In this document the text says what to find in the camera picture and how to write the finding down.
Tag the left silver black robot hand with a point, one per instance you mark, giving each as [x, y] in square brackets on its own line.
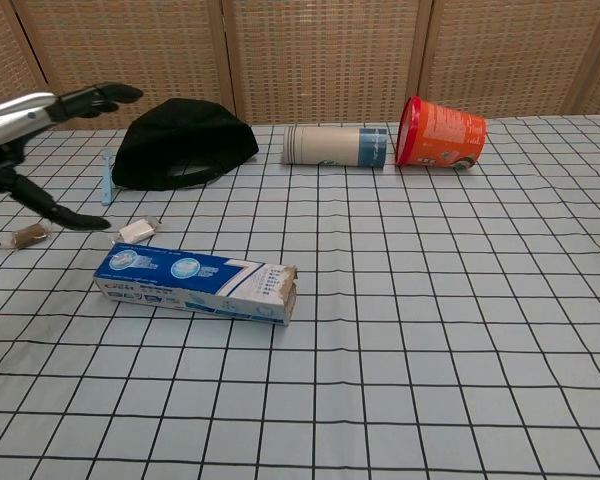
[15, 120]

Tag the blue white toothpaste box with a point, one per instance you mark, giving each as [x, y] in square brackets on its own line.
[195, 287]

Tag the light blue toothbrush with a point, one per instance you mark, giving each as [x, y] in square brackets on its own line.
[107, 180]

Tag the brown wrapped candy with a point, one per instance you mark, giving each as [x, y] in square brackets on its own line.
[30, 235]

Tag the white wrapped candy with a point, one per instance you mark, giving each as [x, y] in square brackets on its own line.
[137, 229]

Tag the black baseball cap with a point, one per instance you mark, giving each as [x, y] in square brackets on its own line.
[185, 137]

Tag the white cylindrical bottle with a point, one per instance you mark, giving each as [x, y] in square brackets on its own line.
[325, 145]

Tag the woven bamboo folding screen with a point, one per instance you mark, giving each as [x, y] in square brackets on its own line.
[320, 55]

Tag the blue checked tablecloth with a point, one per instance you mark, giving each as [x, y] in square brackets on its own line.
[380, 325]

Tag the orange red plastic tub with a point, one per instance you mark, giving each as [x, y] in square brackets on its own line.
[445, 135]

